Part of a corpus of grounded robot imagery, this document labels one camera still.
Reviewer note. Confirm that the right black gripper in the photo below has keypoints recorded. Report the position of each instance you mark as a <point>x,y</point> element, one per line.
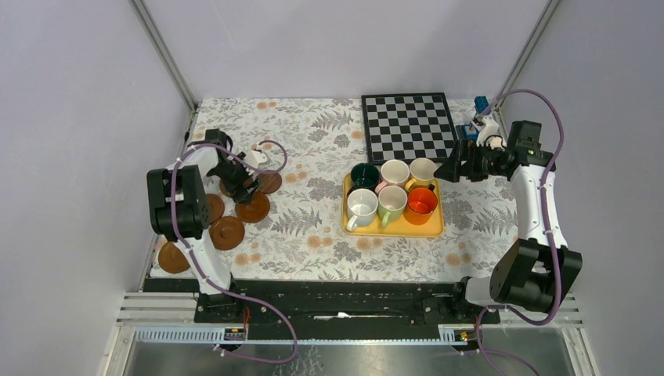
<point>451,169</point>

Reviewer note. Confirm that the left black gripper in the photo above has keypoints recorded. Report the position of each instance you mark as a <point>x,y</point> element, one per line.
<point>236,189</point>

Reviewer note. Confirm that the dark wood grain coaster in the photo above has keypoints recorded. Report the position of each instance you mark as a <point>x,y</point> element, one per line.
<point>269,182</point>

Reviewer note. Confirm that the brown coaster bottom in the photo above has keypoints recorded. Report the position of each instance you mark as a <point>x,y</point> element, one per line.
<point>226,233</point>

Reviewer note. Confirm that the yellow plastic tray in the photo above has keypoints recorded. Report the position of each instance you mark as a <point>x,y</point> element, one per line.
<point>434,227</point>

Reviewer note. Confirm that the light brown coaster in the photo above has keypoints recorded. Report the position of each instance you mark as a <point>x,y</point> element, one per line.
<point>171,260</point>

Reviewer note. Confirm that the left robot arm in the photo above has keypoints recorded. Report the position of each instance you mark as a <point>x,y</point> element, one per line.
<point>180,211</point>

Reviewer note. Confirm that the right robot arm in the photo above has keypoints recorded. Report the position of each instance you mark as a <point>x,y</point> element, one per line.
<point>538,270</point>

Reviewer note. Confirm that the yellow mug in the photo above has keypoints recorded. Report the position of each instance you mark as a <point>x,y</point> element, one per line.
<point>421,173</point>

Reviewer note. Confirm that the black white chessboard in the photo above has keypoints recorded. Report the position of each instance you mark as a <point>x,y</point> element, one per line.
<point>407,126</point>

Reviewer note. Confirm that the pink mug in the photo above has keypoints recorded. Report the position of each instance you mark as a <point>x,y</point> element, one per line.
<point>393,173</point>

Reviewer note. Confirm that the light green mug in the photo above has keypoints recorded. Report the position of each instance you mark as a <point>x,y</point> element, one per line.
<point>392,201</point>

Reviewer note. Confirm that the blue toy block structure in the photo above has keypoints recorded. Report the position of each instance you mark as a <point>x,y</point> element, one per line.
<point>467,128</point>

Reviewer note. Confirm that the dark green mug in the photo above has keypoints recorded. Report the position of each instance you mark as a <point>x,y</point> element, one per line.
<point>364,176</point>

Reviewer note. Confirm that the white mug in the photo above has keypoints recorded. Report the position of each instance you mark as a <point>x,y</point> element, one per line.
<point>362,207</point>

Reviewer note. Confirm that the orange mug black handle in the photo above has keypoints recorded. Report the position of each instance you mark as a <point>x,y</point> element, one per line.
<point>421,204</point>

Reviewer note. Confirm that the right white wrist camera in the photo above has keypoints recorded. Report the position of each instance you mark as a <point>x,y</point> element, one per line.
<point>489,133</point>

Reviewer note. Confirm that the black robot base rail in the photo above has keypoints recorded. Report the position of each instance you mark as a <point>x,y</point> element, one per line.
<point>330,310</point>

